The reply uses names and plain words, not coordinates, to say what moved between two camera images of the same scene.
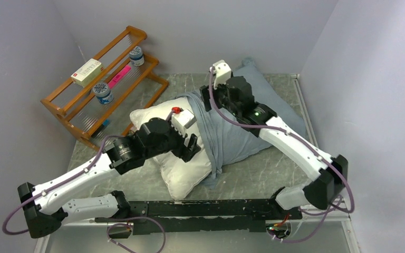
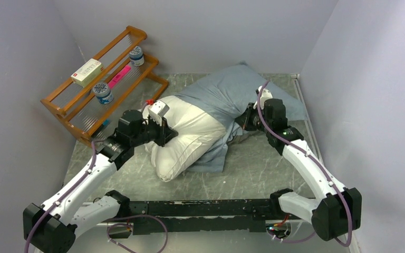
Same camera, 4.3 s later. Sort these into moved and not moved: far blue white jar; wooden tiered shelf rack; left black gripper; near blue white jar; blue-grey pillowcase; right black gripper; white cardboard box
Moved: right black gripper; left black gripper; blue-grey pillowcase
Not moved: far blue white jar; near blue white jar; white cardboard box; wooden tiered shelf rack
